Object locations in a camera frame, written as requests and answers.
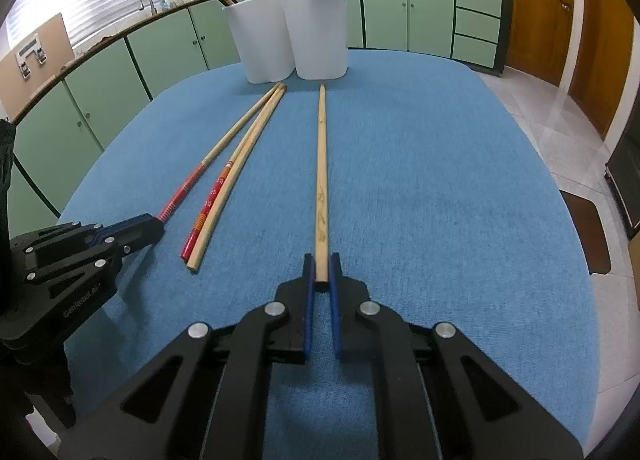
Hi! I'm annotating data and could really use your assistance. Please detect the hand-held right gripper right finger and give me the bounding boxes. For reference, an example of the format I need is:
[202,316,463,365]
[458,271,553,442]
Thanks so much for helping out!
[329,252,583,460]

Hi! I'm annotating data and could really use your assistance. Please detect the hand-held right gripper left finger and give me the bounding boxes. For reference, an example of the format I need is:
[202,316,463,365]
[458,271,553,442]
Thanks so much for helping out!
[60,254,316,460]

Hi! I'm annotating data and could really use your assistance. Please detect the green base cabinets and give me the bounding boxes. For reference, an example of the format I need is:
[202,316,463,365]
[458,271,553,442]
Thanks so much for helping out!
[0,0,515,221]

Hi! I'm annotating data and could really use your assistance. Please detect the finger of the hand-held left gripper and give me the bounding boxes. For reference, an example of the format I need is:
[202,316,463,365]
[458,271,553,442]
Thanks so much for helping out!
[29,219,166,287]
[10,212,154,257]

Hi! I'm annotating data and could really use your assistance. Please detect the brown stool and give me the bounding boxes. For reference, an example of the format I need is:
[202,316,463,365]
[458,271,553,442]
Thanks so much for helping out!
[560,190,612,275]

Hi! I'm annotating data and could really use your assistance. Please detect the wooden door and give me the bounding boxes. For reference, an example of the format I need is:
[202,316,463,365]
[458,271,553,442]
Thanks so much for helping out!
[570,0,636,138]
[497,0,583,86]

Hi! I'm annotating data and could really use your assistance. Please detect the wooden red-handled chopstick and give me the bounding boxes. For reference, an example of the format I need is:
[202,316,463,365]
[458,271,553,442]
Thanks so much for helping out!
[181,84,286,261]
[158,82,282,223]

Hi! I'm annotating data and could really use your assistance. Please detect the bundle of chopsticks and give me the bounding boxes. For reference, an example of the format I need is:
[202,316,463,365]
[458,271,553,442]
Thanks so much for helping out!
[187,85,288,273]

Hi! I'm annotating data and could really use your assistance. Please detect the white clamp device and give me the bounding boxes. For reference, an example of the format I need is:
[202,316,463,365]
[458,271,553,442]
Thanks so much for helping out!
[17,37,49,81]

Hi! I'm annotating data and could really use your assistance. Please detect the brown board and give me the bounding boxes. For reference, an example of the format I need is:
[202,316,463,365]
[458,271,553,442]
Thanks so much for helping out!
[0,12,74,111]

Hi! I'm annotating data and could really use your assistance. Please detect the dark glass cabinet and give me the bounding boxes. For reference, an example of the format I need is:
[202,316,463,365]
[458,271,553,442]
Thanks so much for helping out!
[605,130,640,241]

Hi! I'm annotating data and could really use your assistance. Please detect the dark cloth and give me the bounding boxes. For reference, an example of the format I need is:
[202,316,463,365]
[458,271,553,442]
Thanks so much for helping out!
[0,119,17,206]

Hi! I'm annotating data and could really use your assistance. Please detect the plain wooden chopstick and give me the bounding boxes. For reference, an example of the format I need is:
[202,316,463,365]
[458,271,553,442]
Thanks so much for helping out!
[315,82,332,287]

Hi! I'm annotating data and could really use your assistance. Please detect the white double utensil holder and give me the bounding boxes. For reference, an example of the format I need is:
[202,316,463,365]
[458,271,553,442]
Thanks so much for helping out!
[221,0,349,85]

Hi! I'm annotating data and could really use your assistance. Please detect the blue table mat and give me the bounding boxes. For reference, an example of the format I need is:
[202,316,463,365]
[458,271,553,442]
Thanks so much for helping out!
[57,49,601,460]

